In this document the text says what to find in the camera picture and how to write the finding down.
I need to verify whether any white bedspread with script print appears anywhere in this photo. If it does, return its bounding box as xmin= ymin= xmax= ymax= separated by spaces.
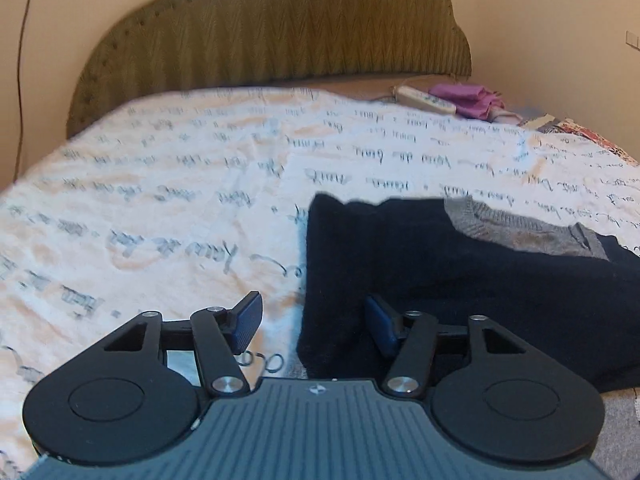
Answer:
xmin=1 ymin=89 xmax=639 ymax=479

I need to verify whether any purple cloth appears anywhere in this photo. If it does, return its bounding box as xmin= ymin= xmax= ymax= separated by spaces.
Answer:
xmin=428 ymin=84 xmax=523 ymax=125

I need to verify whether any white wall switch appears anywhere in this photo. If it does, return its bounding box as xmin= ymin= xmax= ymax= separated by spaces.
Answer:
xmin=625 ymin=30 xmax=640 ymax=50

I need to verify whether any white power strip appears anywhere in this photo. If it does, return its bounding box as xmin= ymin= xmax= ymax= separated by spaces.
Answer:
xmin=394 ymin=86 xmax=457 ymax=115

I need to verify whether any black power cable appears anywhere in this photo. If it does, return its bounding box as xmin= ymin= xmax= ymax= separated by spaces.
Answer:
xmin=12 ymin=0 xmax=44 ymax=181

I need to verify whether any grey sweater with navy sleeves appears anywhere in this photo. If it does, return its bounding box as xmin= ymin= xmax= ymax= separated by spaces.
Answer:
xmin=288 ymin=194 xmax=639 ymax=479

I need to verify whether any olive green padded headboard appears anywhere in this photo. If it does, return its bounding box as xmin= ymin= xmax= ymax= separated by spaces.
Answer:
xmin=66 ymin=0 xmax=472 ymax=136

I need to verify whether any red patterned cloth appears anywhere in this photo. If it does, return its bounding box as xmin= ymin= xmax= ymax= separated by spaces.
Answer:
xmin=536 ymin=118 xmax=639 ymax=167

